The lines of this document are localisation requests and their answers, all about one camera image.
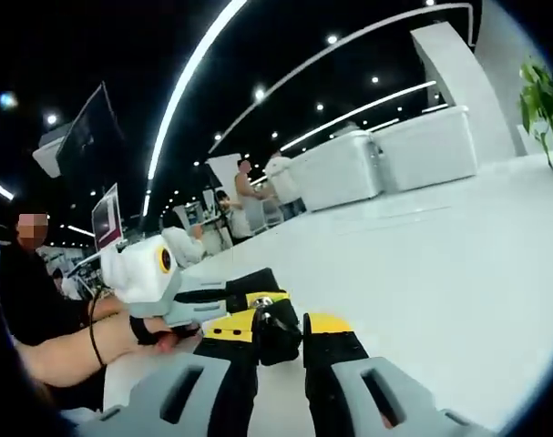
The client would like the white square pillar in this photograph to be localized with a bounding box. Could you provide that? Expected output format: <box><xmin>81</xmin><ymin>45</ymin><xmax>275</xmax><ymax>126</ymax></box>
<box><xmin>410</xmin><ymin>22</ymin><xmax>518</xmax><ymax>158</ymax></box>

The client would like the black table clamp with screw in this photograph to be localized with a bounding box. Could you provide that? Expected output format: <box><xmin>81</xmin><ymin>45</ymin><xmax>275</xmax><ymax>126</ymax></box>
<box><xmin>251</xmin><ymin>295</ymin><xmax>303</xmax><ymax>367</ymax></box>

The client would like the person's left hand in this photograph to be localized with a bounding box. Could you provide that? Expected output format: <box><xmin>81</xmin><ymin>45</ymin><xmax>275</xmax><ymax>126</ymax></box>
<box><xmin>128</xmin><ymin>316</ymin><xmax>204</xmax><ymax>357</ymax></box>

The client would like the white storage bin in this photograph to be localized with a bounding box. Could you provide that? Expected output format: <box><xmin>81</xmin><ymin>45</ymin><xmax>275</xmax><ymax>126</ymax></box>
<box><xmin>371</xmin><ymin>105</ymin><xmax>478</xmax><ymax>193</ymax></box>
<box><xmin>289</xmin><ymin>130</ymin><xmax>382</xmax><ymax>213</ymax></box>

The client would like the white side table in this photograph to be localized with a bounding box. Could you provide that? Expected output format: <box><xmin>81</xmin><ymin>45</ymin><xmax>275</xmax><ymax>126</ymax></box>
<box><xmin>64</xmin><ymin>249</ymin><xmax>105</xmax><ymax>279</ymax></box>

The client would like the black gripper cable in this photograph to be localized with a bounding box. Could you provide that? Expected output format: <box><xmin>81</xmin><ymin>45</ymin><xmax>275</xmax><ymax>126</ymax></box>
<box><xmin>87</xmin><ymin>286</ymin><xmax>120</xmax><ymax>370</ymax></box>

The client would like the long clear ruler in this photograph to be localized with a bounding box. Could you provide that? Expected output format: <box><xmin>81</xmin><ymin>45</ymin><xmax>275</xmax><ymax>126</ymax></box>
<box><xmin>333</xmin><ymin>207</ymin><xmax>453</xmax><ymax>224</ymax></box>

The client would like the dark hanging monitor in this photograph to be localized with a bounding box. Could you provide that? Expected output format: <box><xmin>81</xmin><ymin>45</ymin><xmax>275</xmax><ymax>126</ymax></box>
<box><xmin>56</xmin><ymin>81</ymin><xmax>127</xmax><ymax>192</ymax></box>

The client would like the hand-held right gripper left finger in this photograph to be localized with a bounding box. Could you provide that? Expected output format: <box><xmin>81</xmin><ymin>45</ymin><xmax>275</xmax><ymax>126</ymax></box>
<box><xmin>77</xmin><ymin>308</ymin><xmax>261</xmax><ymax>437</ymax></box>

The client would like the black tripod stand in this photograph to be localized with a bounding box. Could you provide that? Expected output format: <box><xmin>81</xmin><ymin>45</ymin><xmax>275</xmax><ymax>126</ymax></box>
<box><xmin>205</xmin><ymin>161</ymin><xmax>236</xmax><ymax>249</ymax></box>

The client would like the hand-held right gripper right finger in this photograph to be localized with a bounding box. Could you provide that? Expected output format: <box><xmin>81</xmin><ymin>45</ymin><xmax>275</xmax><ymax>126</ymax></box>
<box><xmin>302</xmin><ymin>311</ymin><xmax>496</xmax><ymax>437</ymax></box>

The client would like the curved ceiling light strip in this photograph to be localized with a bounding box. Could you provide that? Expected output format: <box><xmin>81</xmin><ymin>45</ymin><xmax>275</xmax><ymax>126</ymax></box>
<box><xmin>147</xmin><ymin>0</ymin><xmax>250</xmax><ymax>181</ymax></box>

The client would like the silver laptop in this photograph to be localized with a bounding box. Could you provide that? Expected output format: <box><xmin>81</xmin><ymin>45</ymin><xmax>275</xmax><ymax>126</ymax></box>
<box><xmin>91</xmin><ymin>182</ymin><xmax>125</xmax><ymax>251</ymax></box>

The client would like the white desk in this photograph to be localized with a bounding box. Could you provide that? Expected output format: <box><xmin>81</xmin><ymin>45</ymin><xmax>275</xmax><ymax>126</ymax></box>
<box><xmin>102</xmin><ymin>152</ymin><xmax>553</xmax><ymax>437</ymax></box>

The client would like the white ceiling unit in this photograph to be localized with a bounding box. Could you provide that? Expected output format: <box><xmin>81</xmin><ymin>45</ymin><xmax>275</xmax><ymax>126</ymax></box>
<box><xmin>32</xmin><ymin>122</ymin><xmax>79</xmax><ymax>178</ymax></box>

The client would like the green potted plant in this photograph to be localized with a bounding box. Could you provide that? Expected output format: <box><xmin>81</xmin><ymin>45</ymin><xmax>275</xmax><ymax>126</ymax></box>
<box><xmin>517</xmin><ymin>56</ymin><xmax>553</xmax><ymax>174</ymax></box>

